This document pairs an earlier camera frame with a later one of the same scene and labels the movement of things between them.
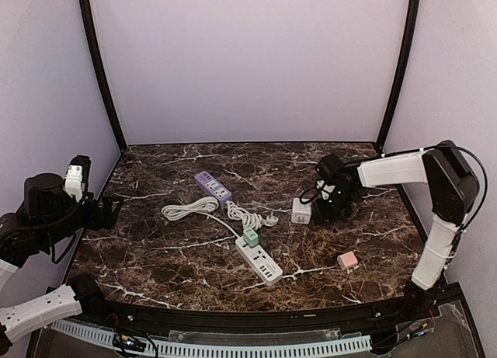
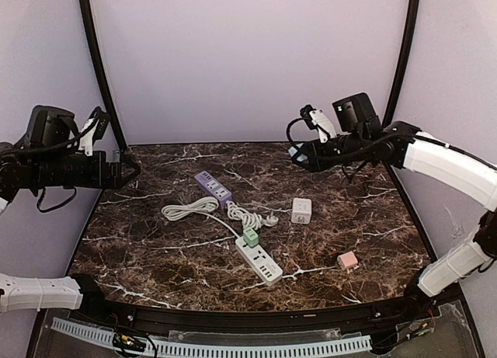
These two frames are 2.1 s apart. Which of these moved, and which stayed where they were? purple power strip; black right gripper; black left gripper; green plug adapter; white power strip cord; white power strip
Moved: black left gripper; black right gripper
Stayed: green plug adapter; purple power strip; white power strip cord; white power strip
